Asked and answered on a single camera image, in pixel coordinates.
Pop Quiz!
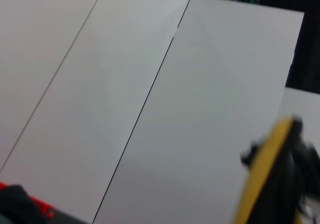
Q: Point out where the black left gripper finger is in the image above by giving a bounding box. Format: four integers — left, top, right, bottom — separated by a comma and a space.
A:
287, 113, 320, 167
239, 138, 262, 169

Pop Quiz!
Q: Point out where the yellow grey towel black trim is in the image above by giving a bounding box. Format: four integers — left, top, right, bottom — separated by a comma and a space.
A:
233, 113, 320, 224

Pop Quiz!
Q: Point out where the red and black object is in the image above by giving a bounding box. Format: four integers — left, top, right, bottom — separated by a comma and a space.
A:
0, 180, 57, 224

